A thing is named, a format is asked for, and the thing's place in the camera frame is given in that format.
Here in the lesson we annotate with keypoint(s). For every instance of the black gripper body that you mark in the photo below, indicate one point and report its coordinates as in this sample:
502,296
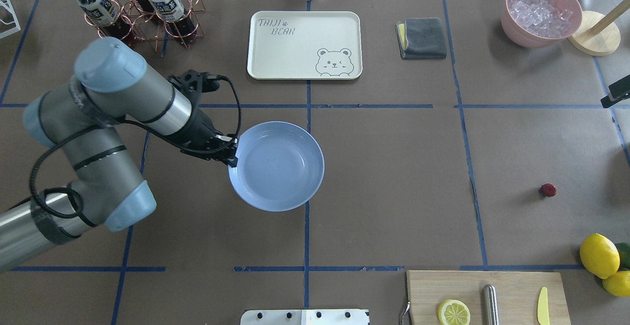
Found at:
198,129

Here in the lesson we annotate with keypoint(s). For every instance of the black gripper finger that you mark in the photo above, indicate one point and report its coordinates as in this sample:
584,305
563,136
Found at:
230,158

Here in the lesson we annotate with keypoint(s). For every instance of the blue round plate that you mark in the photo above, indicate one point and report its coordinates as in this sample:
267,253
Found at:
280,166

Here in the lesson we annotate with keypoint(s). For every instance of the red strawberry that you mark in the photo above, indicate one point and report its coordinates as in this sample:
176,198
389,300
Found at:
548,190

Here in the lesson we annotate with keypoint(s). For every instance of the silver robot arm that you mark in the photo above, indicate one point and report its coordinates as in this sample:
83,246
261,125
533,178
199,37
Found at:
87,177

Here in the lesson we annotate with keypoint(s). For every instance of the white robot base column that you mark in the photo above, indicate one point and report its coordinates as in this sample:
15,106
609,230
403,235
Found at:
306,317

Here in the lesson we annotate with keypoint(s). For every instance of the cream bear tray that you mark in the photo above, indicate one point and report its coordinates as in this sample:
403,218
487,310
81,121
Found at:
305,45

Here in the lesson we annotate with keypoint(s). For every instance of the grey folded cloth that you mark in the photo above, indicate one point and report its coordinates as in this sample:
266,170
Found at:
421,39

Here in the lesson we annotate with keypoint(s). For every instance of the half lemon slice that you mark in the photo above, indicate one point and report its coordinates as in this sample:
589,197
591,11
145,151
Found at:
453,312

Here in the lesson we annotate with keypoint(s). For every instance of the pink bowl of ice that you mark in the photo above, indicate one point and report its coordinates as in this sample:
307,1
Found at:
540,23

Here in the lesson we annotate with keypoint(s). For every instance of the yellow plastic knife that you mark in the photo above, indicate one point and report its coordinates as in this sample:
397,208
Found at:
543,316

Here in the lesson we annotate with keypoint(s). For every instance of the yellow lemon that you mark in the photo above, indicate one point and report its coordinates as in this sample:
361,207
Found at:
599,256
618,284

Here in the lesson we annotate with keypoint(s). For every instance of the wooden cup stand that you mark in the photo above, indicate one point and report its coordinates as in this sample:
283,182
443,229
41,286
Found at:
598,34

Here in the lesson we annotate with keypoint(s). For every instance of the green lime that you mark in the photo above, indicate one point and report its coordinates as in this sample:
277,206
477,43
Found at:
623,249

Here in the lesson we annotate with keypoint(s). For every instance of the copper wire bottle rack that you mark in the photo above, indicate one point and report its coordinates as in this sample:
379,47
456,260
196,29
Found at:
135,21

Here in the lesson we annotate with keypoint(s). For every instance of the white wire cup rack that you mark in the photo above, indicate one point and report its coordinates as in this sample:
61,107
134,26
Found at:
9,23

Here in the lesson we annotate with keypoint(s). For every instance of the metal handled knife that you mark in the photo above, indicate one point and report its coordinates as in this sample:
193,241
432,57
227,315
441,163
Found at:
491,304

